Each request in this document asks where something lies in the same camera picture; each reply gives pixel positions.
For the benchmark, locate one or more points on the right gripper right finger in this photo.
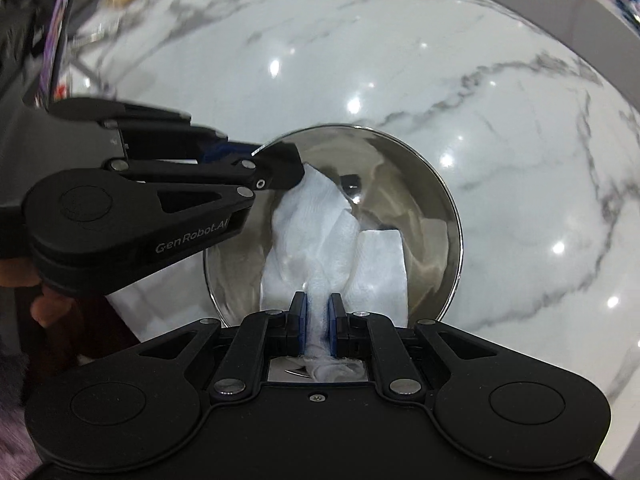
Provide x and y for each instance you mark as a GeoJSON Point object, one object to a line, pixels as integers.
{"type": "Point", "coordinates": [338, 331]}

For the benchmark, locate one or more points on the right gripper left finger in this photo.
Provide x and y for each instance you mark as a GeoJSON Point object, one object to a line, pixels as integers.
{"type": "Point", "coordinates": [296, 325]}

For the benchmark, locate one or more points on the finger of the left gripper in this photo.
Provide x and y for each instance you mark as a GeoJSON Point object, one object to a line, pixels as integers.
{"type": "Point", "coordinates": [261, 177]}
{"type": "Point", "coordinates": [279, 153]}

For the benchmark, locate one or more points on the white cloth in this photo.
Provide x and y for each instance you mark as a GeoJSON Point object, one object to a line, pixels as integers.
{"type": "Point", "coordinates": [318, 247]}

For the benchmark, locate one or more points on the stainless steel bowl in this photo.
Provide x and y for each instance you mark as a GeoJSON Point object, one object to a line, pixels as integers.
{"type": "Point", "coordinates": [390, 186]}

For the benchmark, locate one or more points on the person's left hand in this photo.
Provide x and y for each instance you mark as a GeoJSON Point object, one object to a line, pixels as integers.
{"type": "Point", "coordinates": [50, 306]}

